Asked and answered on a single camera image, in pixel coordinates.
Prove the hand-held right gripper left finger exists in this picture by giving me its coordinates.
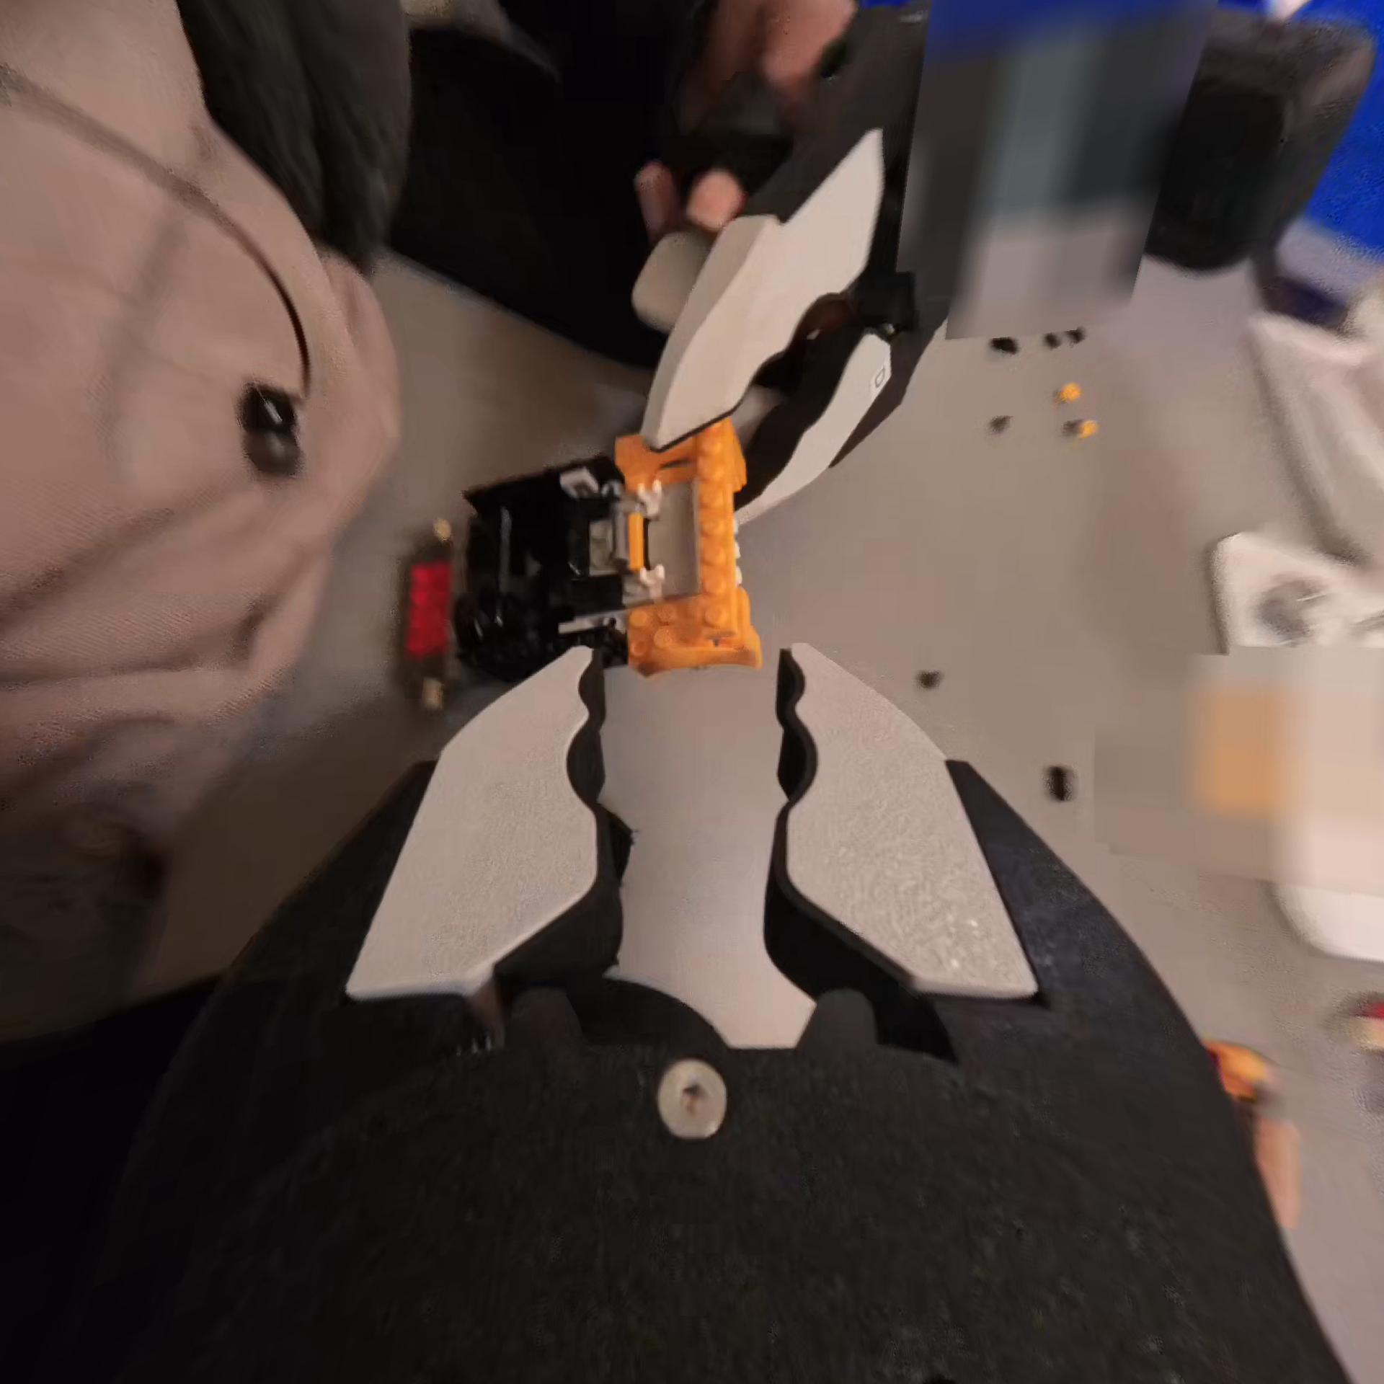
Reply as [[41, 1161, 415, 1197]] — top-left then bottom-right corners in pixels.
[[346, 645, 633, 1001]]

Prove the person's left hand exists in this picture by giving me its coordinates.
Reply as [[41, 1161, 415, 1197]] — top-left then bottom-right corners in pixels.
[[636, 0, 858, 235]]

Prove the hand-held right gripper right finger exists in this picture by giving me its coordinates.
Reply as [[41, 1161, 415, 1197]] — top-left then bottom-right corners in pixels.
[[763, 640, 1040, 1006]]

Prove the person's left forearm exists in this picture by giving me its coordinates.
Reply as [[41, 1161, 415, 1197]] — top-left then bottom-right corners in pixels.
[[394, 0, 694, 364]]

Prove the black earphone cable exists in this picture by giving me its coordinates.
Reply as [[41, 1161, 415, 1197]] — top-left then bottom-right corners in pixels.
[[0, 64, 318, 479]]

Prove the orange black lego car body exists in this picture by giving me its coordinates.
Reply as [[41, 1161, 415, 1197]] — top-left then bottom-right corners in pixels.
[[400, 420, 766, 706]]

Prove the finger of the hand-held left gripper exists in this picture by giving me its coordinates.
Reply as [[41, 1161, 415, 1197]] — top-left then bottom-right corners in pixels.
[[639, 126, 890, 451], [733, 324, 896, 530]]

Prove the scatter of small lego pieces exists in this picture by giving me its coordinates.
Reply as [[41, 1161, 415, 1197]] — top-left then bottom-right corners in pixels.
[[987, 327, 1101, 441]]

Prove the person's pale hoodie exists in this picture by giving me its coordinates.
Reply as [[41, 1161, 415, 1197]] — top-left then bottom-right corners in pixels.
[[0, 0, 404, 1041]]

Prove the orange lego wheel arch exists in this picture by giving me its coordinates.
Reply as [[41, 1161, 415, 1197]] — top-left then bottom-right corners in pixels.
[[628, 588, 763, 678]]

